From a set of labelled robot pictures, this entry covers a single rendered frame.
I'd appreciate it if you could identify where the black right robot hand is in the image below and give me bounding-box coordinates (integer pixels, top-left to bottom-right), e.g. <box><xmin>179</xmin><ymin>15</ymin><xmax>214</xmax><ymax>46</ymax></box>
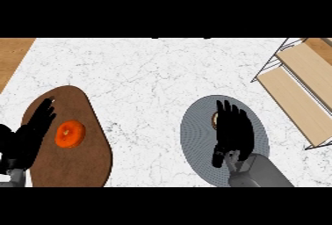
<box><xmin>212</xmin><ymin>99</ymin><xmax>256</xmax><ymax>169</ymax></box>

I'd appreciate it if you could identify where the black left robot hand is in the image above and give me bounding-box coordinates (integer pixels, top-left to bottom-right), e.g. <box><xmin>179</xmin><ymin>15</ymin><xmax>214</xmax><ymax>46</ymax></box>
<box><xmin>0</xmin><ymin>98</ymin><xmax>60</xmax><ymax>176</ymax></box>

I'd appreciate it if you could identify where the grey round placemat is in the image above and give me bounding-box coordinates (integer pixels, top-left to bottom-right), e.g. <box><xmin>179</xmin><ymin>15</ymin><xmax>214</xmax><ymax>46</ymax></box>
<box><xmin>179</xmin><ymin>94</ymin><xmax>272</xmax><ymax>188</ymax></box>

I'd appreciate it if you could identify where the wooden tiered shelf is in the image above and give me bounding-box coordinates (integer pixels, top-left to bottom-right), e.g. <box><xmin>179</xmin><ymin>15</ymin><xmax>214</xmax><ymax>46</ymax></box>
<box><xmin>250</xmin><ymin>38</ymin><xmax>332</xmax><ymax>151</ymax></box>

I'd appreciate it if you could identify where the orange round fruit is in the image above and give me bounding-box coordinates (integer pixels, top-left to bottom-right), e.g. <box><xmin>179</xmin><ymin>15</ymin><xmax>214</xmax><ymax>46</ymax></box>
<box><xmin>55</xmin><ymin>120</ymin><xmax>88</xmax><ymax>149</ymax></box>

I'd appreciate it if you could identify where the brown wooden cutting board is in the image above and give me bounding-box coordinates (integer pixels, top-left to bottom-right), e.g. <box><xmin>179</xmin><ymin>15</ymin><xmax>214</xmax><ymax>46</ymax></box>
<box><xmin>21</xmin><ymin>84</ymin><xmax>114</xmax><ymax>188</ymax></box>

